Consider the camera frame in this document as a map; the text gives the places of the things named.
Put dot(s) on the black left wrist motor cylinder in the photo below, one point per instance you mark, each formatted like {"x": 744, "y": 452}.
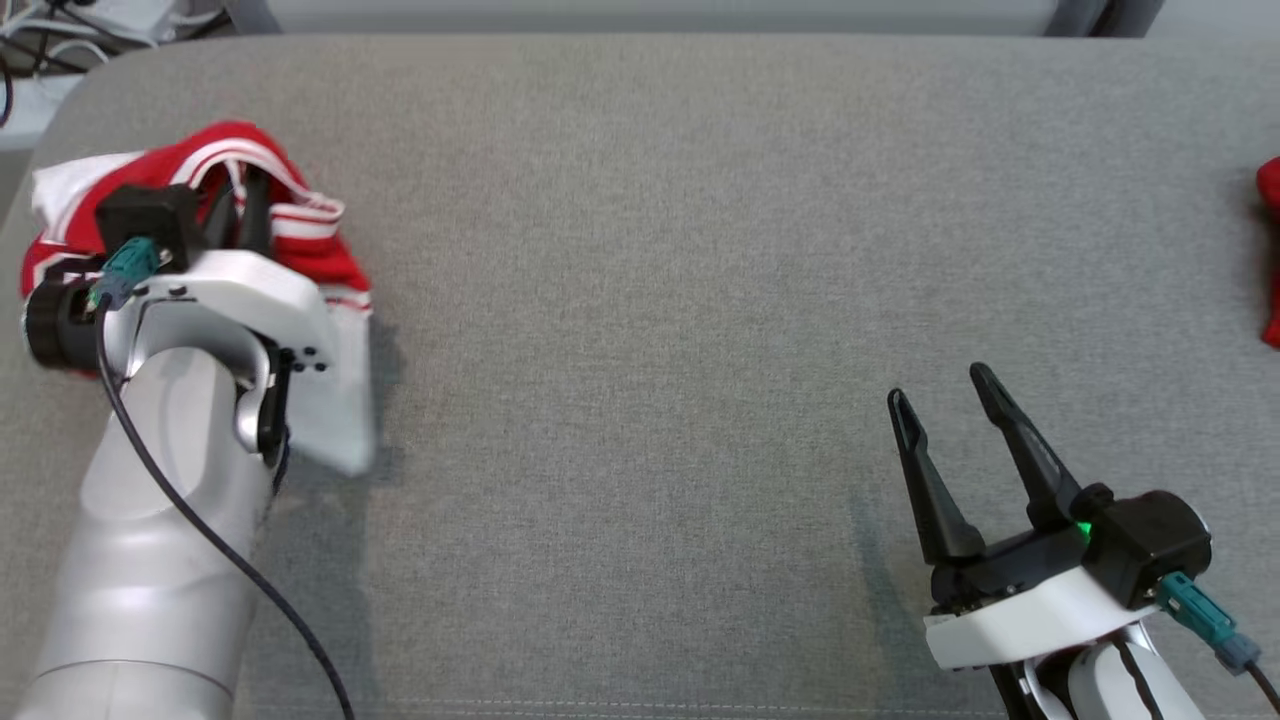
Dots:
{"x": 55, "y": 325}

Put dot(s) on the red shorts with white stripe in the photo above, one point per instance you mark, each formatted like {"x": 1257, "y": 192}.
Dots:
{"x": 1270, "y": 250}

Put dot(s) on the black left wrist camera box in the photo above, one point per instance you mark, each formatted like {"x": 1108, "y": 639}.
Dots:
{"x": 150, "y": 215}

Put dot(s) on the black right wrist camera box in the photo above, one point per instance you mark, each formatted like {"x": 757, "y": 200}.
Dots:
{"x": 1150, "y": 540}

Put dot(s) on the grey metal frame post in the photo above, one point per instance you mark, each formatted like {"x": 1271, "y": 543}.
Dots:
{"x": 1100, "y": 15}

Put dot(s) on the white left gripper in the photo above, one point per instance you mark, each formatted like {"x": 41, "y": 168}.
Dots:
{"x": 250, "y": 290}

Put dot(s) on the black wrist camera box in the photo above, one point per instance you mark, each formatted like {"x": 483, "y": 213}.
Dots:
{"x": 150, "y": 215}
{"x": 1150, "y": 540}

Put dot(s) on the white power strip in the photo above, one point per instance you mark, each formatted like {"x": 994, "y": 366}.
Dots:
{"x": 130, "y": 15}

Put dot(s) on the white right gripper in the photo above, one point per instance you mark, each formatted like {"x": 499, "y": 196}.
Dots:
{"x": 1040, "y": 600}

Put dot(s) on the red white jersey shirt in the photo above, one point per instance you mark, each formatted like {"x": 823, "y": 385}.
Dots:
{"x": 320, "y": 260}

